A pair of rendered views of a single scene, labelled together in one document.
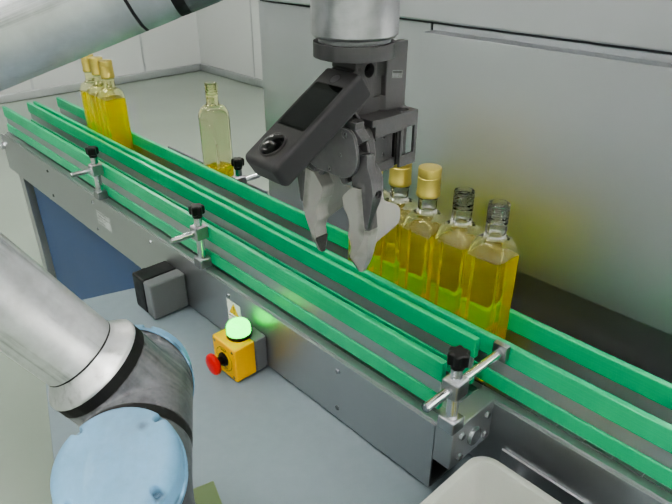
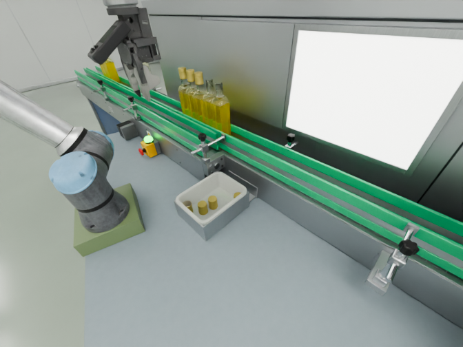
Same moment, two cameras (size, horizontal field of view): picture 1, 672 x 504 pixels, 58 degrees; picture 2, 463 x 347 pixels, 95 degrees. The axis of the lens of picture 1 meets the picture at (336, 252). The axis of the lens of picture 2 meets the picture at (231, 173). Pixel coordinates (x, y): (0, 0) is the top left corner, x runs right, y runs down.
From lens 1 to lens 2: 0.28 m
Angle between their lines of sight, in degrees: 11
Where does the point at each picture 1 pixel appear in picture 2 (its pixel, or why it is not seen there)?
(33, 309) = (36, 118)
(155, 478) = (80, 169)
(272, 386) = (162, 158)
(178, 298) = (134, 133)
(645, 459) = (263, 166)
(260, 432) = (155, 171)
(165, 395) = (94, 149)
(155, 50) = not seen: hidden behind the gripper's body
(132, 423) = (77, 155)
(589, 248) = (255, 100)
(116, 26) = not seen: outside the picture
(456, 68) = (209, 34)
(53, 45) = not seen: outside the picture
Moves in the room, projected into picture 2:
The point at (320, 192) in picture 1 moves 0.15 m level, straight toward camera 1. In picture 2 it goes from (129, 72) to (107, 91)
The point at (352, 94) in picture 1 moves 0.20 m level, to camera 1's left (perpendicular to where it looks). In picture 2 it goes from (121, 28) to (35, 32)
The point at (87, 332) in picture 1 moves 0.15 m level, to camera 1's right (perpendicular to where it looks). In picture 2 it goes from (61, 128) to (111, 125)
